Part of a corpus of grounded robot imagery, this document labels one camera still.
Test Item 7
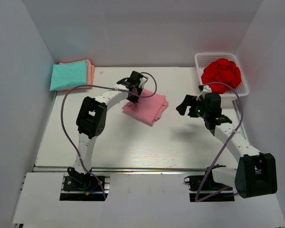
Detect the pink t shirt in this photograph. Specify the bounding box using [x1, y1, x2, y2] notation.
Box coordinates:
[122, 93, 169, 126]

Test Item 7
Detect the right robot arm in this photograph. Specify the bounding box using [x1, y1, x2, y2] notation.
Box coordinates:
[176, 93, 278, 201]

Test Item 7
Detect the folded salmon t shirt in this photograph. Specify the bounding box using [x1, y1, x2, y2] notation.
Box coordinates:
[59, 59, 95, 85]

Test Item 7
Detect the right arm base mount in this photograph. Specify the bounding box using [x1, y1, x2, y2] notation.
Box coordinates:
[184, 175, 235, 202]

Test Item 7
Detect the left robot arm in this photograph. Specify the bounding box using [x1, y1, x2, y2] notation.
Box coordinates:
[67, 71, 148, 190]

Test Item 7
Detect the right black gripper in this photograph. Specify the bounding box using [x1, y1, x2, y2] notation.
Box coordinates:
[177, 95, 209, 119]

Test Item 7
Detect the folded teal t shirt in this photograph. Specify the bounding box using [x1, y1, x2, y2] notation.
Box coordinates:
[50, 61, 87, 91]

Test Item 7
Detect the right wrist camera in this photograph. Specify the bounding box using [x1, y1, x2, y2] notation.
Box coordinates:
[196, 85, 212, 101]

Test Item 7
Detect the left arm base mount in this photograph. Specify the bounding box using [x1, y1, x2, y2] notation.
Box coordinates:
[59, 167, 110, 201]

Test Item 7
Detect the red crumpled t shirt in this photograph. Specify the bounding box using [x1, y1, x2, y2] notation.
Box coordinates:
[201, 58, 242, 89]

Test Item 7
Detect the white plastic basket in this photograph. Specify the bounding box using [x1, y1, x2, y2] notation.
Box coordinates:
[195, 52, 249, 101]

